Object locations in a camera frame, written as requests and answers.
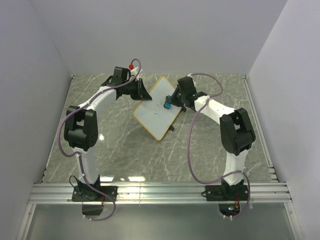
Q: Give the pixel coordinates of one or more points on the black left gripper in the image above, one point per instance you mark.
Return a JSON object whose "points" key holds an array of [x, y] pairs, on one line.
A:
{"points": [[142, 94]]}

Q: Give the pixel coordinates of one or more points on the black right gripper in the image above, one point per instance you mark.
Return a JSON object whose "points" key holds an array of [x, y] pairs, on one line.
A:
{"points": [[171, 99]]}

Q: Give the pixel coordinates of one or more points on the blue whiteboard eraser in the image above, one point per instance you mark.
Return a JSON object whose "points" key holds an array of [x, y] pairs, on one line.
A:
{"points": [[167, 105]]}

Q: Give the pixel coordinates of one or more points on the yellow framed whiteboard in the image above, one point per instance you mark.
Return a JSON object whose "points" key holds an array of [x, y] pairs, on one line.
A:
{"points": [[152, 115]]}

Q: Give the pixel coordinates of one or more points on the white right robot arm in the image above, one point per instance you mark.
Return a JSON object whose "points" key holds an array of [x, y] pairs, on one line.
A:
{"points": [[236, 132]]}

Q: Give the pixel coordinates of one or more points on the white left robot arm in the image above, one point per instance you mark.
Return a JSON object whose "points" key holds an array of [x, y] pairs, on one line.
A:
{"points": [[80, 125]]}

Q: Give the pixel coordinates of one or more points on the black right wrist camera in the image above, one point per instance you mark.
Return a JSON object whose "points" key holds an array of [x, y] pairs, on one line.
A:
{"points": [[186, 85]]}

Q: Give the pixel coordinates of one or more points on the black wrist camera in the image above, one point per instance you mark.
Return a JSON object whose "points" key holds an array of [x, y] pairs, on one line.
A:
{"points": [[186, 85], [120, 75]]}

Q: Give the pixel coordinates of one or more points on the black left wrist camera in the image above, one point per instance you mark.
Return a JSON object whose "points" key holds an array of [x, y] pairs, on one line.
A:
{"points": [[120, 75]]}

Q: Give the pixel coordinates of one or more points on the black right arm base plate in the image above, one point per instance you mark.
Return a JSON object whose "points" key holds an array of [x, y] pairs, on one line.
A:
{"points": [[225, 193]]}

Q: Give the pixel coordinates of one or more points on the aluminium mounting rail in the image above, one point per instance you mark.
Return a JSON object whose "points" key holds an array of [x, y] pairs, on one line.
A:
{"points": [[157, 193]]}

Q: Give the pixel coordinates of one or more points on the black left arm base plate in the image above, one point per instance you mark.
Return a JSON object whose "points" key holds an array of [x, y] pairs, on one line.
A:
{"points": [[86, 194]]}

